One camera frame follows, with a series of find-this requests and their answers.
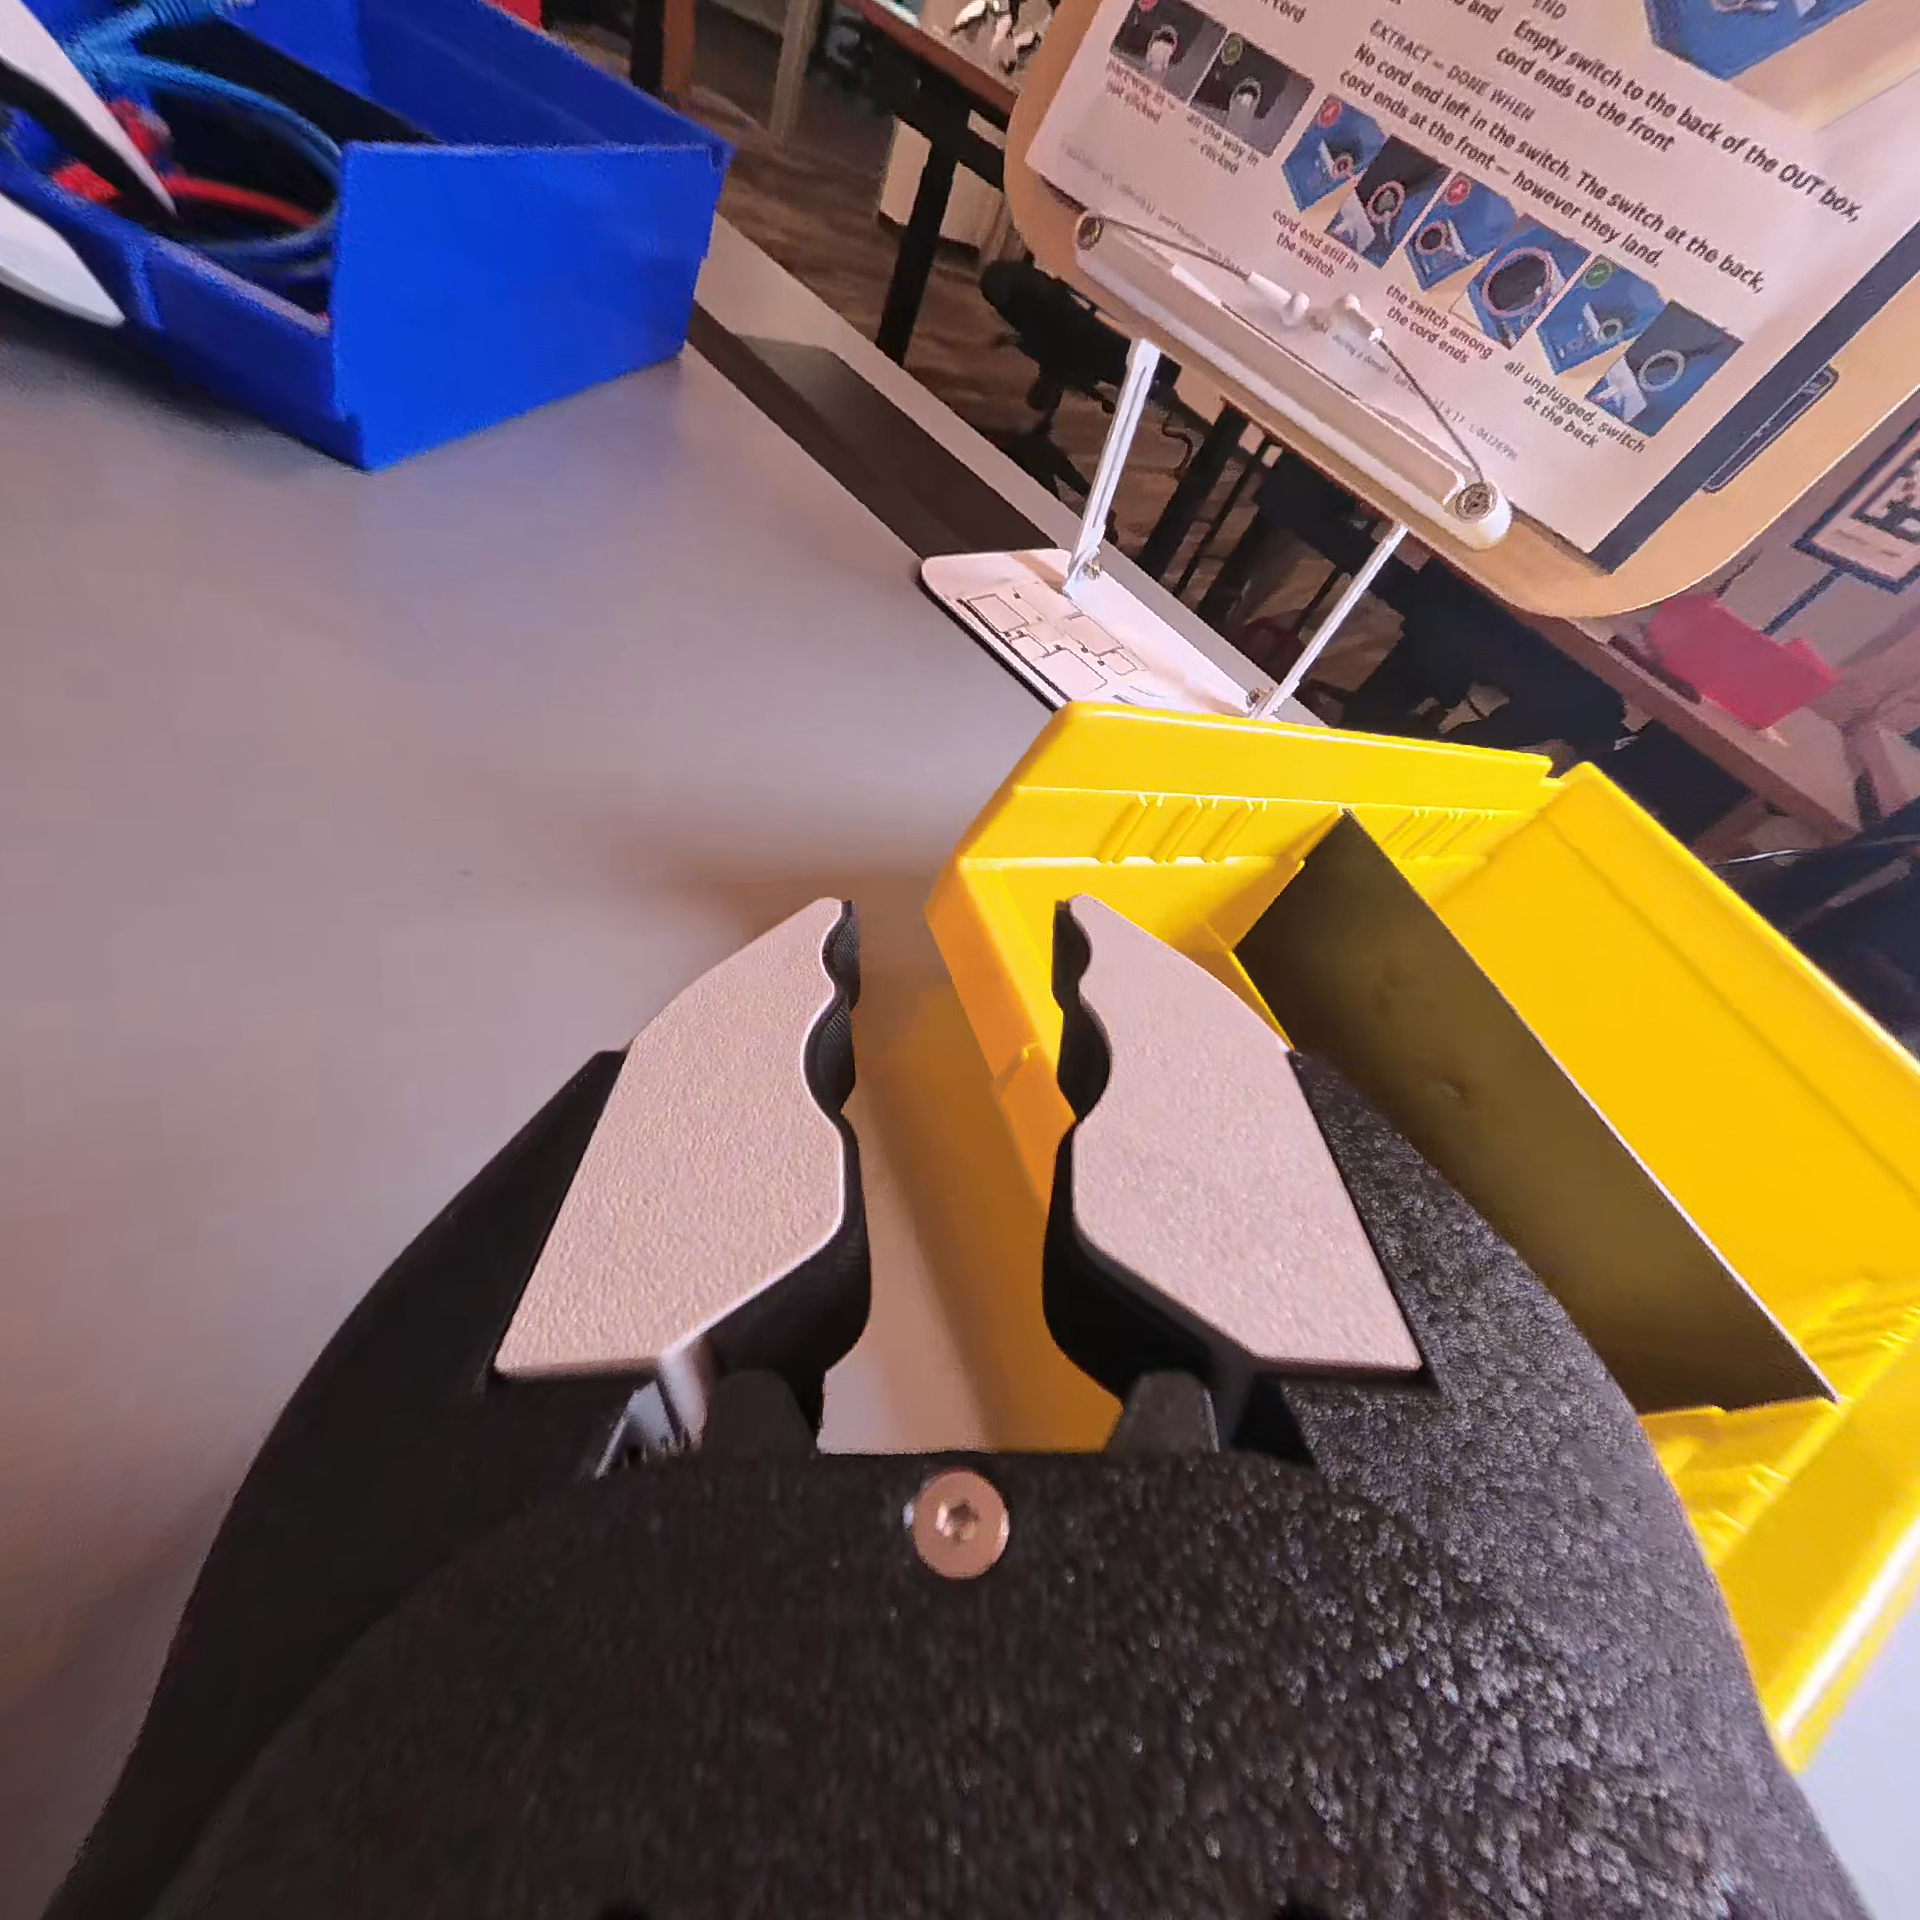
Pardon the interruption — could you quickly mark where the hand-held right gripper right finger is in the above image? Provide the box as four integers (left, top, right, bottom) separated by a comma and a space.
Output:
1043, 895, 1427, 1433

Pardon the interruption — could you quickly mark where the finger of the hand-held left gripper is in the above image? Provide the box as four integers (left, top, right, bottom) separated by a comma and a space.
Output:
0, 202, 126, 330
0, 17, 176, 213

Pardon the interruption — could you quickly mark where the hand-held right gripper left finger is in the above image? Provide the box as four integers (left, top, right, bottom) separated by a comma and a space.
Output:
489, 897, 872, 1449

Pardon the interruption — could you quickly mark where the blue ethernet cable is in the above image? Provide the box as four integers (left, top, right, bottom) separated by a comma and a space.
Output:
65, 0, 349, 290

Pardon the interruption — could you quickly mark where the red ethernet cable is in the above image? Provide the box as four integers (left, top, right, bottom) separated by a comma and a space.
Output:
52, 97, 327, 232

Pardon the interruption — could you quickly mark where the blue plastic bin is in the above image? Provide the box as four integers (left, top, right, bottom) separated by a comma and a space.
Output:
0, 0, 734, 473

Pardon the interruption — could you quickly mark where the yellow plastic bin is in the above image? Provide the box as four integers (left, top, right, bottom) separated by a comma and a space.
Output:
924, 699, 1920, 1776

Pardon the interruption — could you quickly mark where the black bin divider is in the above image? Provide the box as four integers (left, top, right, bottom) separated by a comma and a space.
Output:
1232, 809, 1841, 1418

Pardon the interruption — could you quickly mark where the black office chair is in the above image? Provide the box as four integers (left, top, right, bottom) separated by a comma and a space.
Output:
979, 258, 1204, 502

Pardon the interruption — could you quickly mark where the wooden background table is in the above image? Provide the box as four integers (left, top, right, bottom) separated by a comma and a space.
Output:
848, 0, 1023, 369

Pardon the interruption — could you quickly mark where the framed marker sign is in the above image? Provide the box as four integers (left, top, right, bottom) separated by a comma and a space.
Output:
1792, 448, 1920, 606

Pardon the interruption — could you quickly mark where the white lamp stand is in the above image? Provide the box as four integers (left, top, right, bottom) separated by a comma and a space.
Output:
919, 0, 1920, 725

